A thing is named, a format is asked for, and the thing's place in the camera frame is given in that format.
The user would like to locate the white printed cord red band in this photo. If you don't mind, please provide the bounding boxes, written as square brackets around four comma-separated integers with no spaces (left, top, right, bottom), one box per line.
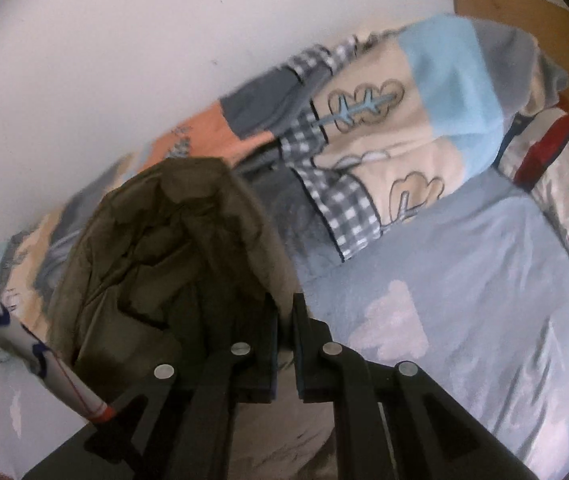
[0,262,116,422]

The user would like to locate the star and stripe printed pillow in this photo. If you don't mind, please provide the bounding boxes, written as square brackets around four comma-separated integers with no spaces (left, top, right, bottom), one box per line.
[495,110,569,343]

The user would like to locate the light blue cloud bed sheet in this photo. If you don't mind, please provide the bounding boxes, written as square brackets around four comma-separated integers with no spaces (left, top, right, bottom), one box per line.
[0,162,569,480]

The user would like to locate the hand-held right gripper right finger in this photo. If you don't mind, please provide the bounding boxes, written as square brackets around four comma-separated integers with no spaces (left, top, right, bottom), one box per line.
[292,292,540,480]

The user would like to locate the wooden headboard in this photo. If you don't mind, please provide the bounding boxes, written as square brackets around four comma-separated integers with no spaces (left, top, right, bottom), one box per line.
[452,0,569,111]

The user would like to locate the olive quilted hooded jacket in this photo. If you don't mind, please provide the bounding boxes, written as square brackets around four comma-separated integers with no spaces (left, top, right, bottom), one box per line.
[47,156,301,411]

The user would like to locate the patchwork printed quilt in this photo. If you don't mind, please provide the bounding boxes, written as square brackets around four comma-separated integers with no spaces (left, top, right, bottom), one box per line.
[0,14,569,341]

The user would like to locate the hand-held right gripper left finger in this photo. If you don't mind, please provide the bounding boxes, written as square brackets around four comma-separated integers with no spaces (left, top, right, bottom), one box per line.
[22,292,280,480]

